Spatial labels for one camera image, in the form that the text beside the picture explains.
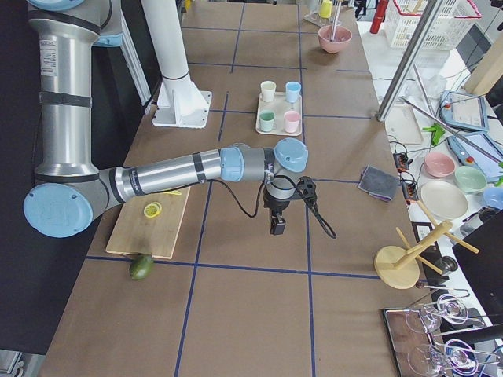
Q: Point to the pink bowl with ice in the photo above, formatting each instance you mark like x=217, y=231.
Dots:
x=341, y=40

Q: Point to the green cup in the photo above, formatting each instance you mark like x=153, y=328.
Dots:
x=266, y=120

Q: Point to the green avocado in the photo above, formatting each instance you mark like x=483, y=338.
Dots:
x=141, y=266

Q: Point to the grey folded cloth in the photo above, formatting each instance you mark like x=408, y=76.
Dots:
x=378, y=184

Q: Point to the lower wine glass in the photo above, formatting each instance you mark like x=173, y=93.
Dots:
x=454, y=356

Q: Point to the yellow cup on rack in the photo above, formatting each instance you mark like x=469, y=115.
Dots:
x=325, y=9

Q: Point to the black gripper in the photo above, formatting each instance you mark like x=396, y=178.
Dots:
x=276, y=205

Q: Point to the pink cup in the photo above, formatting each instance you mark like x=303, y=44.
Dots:
x=291, y=121

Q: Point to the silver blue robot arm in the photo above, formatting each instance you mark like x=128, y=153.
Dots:
x=70, y=192

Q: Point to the wine glass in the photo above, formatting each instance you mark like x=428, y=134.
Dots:
x=428, y=317
x=454, y=356

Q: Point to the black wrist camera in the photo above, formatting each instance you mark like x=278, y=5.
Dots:
x=306, y=190

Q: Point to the pink side bowl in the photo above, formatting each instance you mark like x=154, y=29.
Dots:
x=439, y=165

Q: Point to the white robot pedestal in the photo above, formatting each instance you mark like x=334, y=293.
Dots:
x=180, y=103

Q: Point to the aluminium frame post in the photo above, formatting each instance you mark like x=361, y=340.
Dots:
x=417, y=25

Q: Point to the upper wine glass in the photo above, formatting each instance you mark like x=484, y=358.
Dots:
x=428, y=317

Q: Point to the blue side bowl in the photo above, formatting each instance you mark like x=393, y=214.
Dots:
x=493, y=197

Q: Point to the blue cup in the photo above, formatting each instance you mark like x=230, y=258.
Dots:
x=292, y=91

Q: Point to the cream side plate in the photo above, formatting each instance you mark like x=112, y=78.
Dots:
x=444, y=200

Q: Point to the lemon slices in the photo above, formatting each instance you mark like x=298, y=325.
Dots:
x=152, y=210

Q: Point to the yellow plastic knife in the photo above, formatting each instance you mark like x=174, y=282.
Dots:
x=172, y=192

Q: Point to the blue teach pendant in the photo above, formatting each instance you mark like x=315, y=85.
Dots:
x=463, y=111
x=469, y=156

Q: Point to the cream cup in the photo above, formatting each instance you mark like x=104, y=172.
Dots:
x=268, y=89

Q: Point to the spare cream tray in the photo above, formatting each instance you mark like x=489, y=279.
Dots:
x=401, y=123

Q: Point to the green side bowl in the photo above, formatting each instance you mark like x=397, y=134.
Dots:
x=470, y=179

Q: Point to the wooden cup rack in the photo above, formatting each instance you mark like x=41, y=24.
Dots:
x=398, y=267

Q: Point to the cream rabbit tray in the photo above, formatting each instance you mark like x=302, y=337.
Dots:
x=279, y=106

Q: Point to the wooden cutting board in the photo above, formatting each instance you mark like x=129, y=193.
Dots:
x=135, y=234

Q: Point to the green clamp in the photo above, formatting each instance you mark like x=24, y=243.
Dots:
x=436, y=131

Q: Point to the metal tongs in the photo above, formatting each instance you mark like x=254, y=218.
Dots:
x=335, y=20

